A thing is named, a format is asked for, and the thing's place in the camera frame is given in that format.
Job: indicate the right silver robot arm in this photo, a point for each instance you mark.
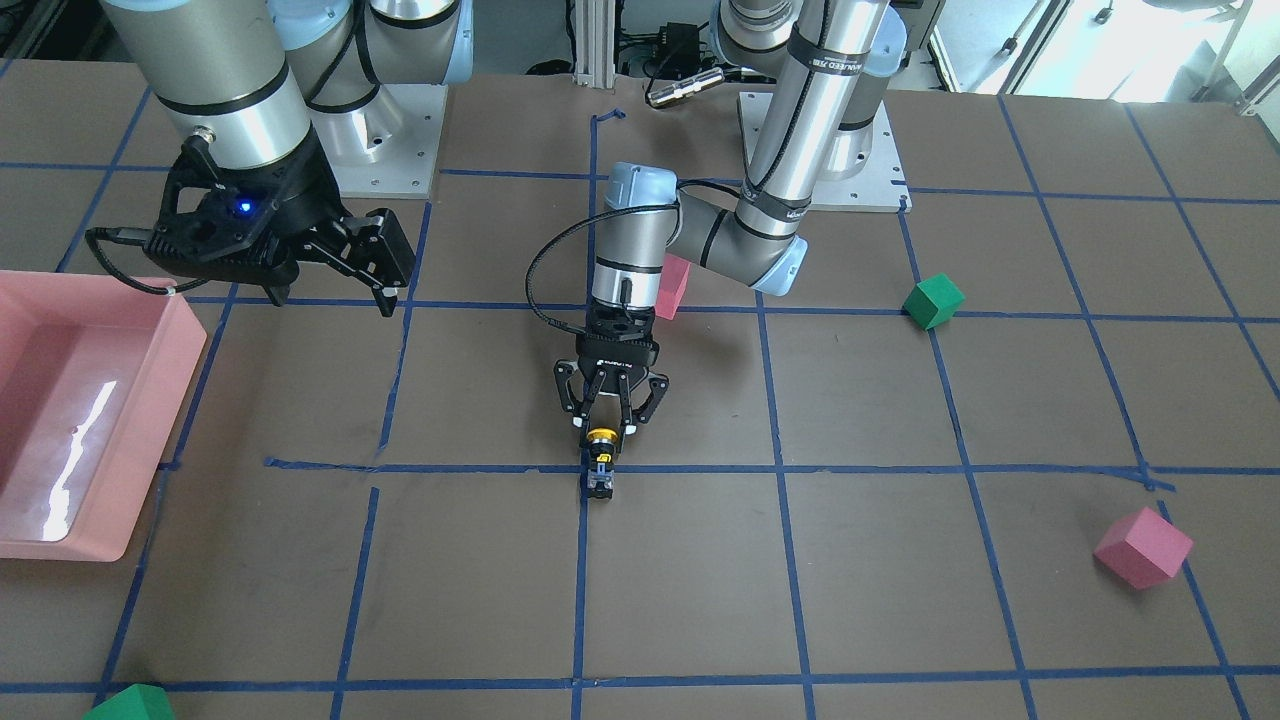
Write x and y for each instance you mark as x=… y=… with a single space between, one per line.
x=270 y=97

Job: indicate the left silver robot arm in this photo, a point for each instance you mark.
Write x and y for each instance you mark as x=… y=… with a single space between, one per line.
x=827 y=59

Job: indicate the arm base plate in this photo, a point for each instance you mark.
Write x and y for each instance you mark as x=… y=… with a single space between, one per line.
x=387 y=148
x=860 y=170

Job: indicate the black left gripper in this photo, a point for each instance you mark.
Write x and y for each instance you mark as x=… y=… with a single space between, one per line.
x=618 y=356

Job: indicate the pink plastic bin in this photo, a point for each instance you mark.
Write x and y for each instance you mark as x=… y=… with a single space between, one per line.
x=94 y=374

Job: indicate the yellow push button switch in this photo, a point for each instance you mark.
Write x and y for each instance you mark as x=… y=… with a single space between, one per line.
x=602 y=446

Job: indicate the silver cylinder connector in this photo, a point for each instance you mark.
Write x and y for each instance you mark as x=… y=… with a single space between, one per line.
x=682 y=89

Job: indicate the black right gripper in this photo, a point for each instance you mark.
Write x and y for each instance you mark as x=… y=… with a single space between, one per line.
x=299 y=202

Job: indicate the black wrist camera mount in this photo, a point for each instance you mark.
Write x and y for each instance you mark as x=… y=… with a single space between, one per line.
x=250 y=226

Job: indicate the pink foam cube near bases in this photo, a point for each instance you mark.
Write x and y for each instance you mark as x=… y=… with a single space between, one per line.
x=673 y=283

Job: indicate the pink foam cube far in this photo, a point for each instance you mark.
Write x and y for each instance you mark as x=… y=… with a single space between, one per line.
x=1144 y=549

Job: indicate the aluminium frame post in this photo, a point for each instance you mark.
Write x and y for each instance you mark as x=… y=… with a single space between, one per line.
x=594 y=26

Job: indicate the green foam cube centre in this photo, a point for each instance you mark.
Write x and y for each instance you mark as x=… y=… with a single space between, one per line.
x=933 y=301

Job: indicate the green foam cube by bin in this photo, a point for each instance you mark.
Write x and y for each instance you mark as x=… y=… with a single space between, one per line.
x=136 y=702

